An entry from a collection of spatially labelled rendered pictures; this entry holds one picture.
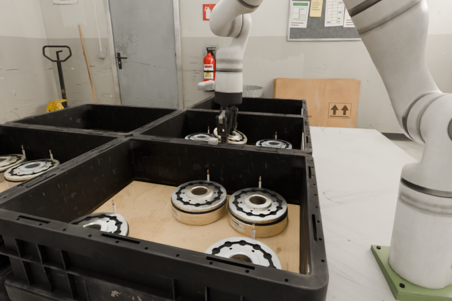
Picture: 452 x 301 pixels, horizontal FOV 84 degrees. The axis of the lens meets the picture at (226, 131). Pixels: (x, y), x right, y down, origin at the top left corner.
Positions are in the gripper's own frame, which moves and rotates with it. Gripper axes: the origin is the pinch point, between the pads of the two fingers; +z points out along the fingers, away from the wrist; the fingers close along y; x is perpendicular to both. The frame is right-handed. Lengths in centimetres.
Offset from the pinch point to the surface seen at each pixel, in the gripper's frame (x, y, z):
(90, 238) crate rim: 0.4, -48.5, -4.5
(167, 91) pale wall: 169, 268, 28
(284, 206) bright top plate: -17.9, -26.6, 1.3
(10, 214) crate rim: 12.4, -47.9, -4.3
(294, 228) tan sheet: -19.9, -27.6, 4.4
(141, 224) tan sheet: 5.1, -33.9, 5.2
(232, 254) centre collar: -12.4, -39.8, 1.3
